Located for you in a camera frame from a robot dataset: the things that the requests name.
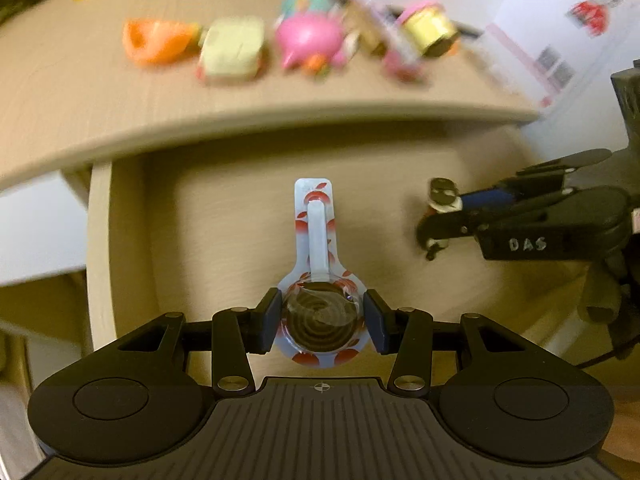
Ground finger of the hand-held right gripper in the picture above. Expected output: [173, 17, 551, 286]
[416, 186, 628, 262]
[457, 148, 614, 211]

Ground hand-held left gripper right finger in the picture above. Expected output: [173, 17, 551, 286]
[364, 289, 527, 395]

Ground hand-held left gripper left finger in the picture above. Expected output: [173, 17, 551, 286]
[117, 287, 284, 395]

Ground white pink printed packet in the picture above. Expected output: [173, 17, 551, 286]
[344, 4, 432, 88]

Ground yellow toy jar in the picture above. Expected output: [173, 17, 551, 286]
[399, 1, 462, 60]

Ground white box with labels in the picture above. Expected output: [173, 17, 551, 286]
[354, 0, 640, 113]

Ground pink toy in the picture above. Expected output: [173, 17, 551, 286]
[273, 13, 347, 73]

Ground teal toy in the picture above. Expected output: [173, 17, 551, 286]
[278, 0, 342, 20]

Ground cream toy sandwich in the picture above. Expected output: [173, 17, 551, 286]
[195, 15, 267, 85]

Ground orange toy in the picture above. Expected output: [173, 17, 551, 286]
[122, 18, 202, 67]

